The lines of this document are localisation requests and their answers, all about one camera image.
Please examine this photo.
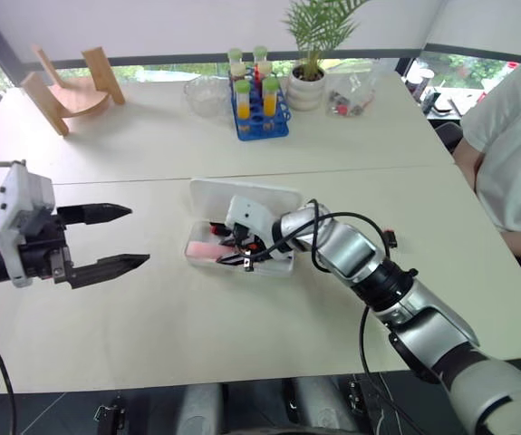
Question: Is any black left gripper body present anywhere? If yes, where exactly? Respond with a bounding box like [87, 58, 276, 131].
[16, 206, 75, 284]

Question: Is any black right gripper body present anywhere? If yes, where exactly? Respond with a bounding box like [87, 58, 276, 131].
[222, 223, 271, 273]

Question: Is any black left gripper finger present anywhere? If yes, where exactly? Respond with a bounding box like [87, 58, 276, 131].
[55, 202, 133, 227]
[65, 253, 151, 291]

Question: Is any white plastic pencil case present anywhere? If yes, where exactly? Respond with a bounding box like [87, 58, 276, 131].
[182, 177, 305, 279]

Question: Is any pink eraser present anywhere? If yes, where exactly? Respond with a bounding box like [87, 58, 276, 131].
[186, 241, 226, 263]

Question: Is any blue test tube rack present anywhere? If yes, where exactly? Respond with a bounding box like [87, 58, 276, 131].
[228, 66, 291, 142]

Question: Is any curved wooden stand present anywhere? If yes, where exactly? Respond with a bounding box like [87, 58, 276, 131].
[19, 44, 127, 138]

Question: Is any green-capped tube with orange liquid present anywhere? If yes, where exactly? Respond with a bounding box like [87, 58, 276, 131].
[235, 80, 252, 121]
[262, 76, 280, 119]

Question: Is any clear glass bowl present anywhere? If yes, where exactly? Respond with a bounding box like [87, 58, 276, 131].
[183, 74, 227, 121]

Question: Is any black metal clamp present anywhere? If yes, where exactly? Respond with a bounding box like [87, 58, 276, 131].
[93, 397, 128, 435]

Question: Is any grey rounded robot leg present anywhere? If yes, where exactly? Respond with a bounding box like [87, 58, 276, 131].
[294, 375, 359, 435]
[180, 383, 226, 435]

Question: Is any white ribbed plant pot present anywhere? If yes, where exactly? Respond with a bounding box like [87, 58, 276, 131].
[285, 64, 327, 112]

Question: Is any clear bag of small parts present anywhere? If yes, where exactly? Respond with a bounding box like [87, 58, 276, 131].
[324, 71, 380, 120]

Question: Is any green palm plant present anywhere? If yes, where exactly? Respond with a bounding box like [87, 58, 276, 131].
[281, 0, 371, 81]

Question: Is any black office chair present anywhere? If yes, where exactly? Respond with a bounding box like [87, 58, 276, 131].
[435, 121, 465, 156]

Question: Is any person in white shirt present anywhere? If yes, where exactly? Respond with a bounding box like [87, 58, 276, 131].
[451, 48, 521, 314]

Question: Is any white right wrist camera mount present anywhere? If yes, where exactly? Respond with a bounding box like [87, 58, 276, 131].
[223, 195, 285, 256]

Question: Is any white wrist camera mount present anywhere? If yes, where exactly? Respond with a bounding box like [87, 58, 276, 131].
[0, 159, 56, 289]
[223, 195, 285, 256]

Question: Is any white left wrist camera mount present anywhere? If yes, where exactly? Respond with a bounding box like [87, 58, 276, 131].
[0, 159, 56, 289]

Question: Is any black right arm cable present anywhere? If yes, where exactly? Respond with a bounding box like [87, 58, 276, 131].
[240, 198, 429, 435]

